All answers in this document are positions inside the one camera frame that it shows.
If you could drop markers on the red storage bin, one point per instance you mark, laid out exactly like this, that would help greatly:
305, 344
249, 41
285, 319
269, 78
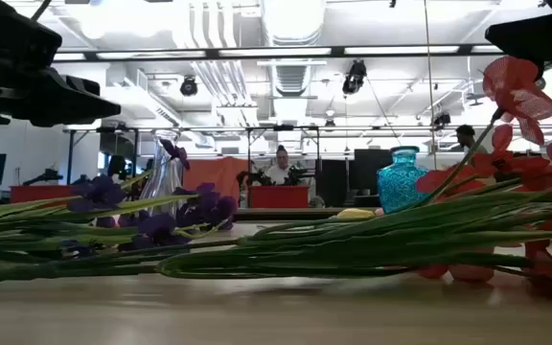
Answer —
36, 194
278, 197

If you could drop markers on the person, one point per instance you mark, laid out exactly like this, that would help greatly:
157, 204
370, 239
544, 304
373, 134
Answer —
281, 173
466, 136

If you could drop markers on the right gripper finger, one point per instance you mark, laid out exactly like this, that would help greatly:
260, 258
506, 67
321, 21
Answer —
520, 33

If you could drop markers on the orange cloth screen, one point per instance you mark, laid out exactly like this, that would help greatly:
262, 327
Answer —
216, 172

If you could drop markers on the clear glass vase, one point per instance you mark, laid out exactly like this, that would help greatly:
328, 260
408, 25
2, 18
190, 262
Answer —
163, 177

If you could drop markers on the silver ventilation duct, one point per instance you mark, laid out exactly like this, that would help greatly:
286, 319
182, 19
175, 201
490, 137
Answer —
292, 29

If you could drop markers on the blue textured glass vase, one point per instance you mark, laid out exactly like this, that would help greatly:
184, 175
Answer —
398, 187

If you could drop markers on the black background rig frame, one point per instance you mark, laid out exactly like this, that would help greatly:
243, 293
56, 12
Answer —
209, 129

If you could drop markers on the purple artificial flower bunch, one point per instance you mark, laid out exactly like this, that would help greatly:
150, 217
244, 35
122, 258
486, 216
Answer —
158, 229
98, 194

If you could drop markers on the black partition panel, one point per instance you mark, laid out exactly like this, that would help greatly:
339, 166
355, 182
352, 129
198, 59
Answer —
333, 182

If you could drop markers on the black ceiling camera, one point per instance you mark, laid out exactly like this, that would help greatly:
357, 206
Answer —
442, 120
189, 87
355, 76

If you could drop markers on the black beam with light strips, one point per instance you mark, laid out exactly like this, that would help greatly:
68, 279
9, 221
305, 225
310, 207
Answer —
211, 52

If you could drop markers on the black background robot arm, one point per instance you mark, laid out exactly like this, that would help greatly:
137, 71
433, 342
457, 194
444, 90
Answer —
46, 176

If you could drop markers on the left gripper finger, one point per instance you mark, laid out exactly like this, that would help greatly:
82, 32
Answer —
60, 105

